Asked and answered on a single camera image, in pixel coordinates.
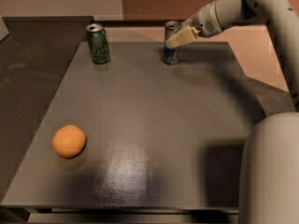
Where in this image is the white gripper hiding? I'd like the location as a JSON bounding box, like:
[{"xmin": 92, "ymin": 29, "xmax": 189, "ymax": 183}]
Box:
[{"xmin": 164, "ymin": 2, "xmax": 223, "ymax": 49}]

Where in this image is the silver blue redbull can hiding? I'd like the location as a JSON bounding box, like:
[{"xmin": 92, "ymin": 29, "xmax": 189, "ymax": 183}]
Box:
[{"xmin": 164, "ymin": 21, "xmax": 181, "ymax": 65}]

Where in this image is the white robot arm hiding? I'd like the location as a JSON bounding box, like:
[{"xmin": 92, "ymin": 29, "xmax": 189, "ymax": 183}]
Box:
[{"xmin": 165, "ymin": 0, "xmax": 299, "ymax": 224}]

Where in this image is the green soda can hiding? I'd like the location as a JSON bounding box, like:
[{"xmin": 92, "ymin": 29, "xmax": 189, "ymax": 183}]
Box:
[{"xmin": 86, "ymin": 23, "xmax": 110, "ymax": 64}]

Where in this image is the dark side table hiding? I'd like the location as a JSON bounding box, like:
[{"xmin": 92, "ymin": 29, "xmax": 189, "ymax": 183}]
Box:
[{"xmin": 0, "ymin": 16, "xmax": 92, "ymax": 199}]

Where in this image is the orange fruit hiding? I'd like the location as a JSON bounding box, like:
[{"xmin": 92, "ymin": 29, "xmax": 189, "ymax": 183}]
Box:
[{"xmin": 51, "ymin": 125, "xmax": 87, "ymax": 159}]

